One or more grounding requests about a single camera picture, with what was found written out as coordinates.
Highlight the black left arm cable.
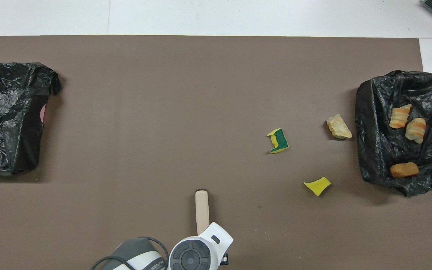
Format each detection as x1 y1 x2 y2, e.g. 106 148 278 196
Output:
90 236 169 270

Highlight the pale toy bread chunk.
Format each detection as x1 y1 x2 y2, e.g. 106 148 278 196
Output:
389 104 413 129
326 114 352 140

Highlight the beige hand brush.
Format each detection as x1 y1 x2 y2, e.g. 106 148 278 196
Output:
195 190 210 236

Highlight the brown toy bread roll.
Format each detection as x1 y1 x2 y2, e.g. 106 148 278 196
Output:
390 162 419 178

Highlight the yellow sponge piece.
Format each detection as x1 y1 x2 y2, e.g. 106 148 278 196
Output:
303 177 331 197

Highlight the orange-striped toy croissant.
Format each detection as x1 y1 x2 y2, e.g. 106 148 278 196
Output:
405 118 427 144

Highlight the green and yellow sponge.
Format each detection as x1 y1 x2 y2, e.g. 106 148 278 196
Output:
267 128 290 154

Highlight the brown table mat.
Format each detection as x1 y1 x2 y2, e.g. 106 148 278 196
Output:
0 35 432 270

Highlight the black bag-lined bin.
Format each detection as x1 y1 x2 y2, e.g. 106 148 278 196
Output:
0 62 63 176
355 70 432 197

